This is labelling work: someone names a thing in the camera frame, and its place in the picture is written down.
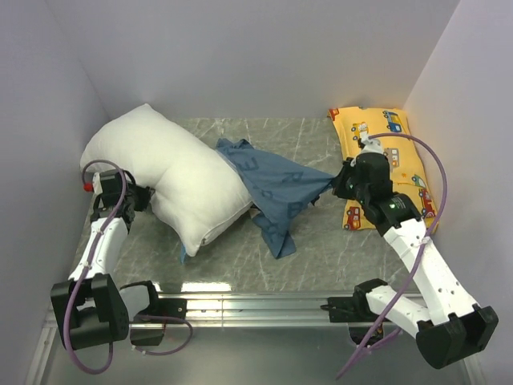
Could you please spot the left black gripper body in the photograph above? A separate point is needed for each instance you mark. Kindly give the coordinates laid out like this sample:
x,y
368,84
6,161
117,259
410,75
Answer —
x,y
127,194

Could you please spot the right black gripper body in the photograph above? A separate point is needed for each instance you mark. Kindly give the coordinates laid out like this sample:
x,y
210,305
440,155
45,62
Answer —
x,y
357,189

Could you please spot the white pillow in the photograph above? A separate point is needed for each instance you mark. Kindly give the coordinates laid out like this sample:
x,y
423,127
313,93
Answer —
x,y
197,192

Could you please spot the blue cartoon mouse pillowcase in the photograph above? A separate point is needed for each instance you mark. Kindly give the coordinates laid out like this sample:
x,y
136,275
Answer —
x,y
280,189

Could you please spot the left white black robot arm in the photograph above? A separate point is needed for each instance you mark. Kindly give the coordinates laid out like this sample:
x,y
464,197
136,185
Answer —
x,y
89,308

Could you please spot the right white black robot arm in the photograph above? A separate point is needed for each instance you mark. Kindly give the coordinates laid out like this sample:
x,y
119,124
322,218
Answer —
x,y
451,325

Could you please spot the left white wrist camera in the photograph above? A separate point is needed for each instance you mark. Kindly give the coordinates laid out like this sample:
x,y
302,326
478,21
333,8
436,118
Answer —
x,y
93,186

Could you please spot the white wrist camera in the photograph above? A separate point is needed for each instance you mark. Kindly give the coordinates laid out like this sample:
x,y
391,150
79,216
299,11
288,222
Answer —
x,y
93,186
369,145

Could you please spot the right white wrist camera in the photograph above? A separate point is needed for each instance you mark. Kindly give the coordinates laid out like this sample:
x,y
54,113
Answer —
x,y
369,145

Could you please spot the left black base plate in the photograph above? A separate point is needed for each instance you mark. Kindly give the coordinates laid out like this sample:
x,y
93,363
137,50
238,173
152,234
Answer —
x,y
162,309

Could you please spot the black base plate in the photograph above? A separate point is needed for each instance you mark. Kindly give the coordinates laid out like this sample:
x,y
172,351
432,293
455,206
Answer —
x,y
162,309
348,310

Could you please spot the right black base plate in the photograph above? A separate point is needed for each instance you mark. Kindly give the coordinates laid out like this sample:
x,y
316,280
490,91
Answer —
x,y
348,310

